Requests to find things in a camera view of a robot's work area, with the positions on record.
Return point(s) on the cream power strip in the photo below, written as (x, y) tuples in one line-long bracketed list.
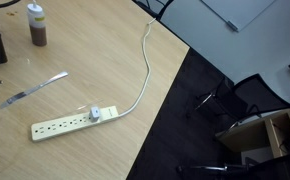
[(61, 126)]

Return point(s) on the grey wall board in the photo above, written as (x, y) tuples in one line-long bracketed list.
[(238, 11)]

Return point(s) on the white plug adapter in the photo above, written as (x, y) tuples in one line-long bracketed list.
[(94, 114)]

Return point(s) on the wooden shelf desk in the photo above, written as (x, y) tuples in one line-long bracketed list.
[(251, 135)]

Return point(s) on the black mesh office chair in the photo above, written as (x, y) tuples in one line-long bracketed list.
[(261, 95)]

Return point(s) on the squeeze bottle with brown sauce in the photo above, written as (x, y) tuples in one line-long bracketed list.
[(38, 31)]

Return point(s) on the silver table knife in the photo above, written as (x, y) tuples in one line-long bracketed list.
[(34, 88)]

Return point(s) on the black chair frame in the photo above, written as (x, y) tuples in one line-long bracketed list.
[(161, 10)]

